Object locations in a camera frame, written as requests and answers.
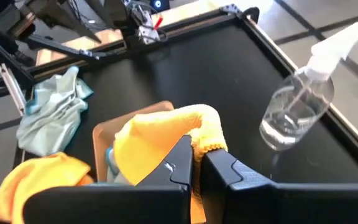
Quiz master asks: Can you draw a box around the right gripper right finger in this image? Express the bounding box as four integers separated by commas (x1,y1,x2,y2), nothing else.
200,149,358,224

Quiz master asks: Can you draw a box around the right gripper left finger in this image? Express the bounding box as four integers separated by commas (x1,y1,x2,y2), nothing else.
23,135,194,224

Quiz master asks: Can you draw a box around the blue microfiber towel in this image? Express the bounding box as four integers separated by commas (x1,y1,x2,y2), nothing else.
105,146,130,184
16,65,94,157

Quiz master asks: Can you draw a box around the orange microfiber towel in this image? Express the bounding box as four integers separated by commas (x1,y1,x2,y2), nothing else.
0,151,94,224
112,104,229,224

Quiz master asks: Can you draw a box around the orange plastic basket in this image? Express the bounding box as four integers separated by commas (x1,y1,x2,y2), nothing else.
92,100,175,183

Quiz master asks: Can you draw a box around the clear spray bottle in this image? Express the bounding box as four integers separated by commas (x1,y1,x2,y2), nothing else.
259,21,358,152

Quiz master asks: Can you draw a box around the black table mat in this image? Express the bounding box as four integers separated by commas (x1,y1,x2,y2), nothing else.
20,21,358,184

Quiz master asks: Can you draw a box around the black metal table frame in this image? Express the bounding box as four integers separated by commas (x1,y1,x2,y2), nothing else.
0,2,358,175

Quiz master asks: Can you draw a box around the black frame clamp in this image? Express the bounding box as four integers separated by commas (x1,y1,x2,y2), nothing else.
239,6,260,23

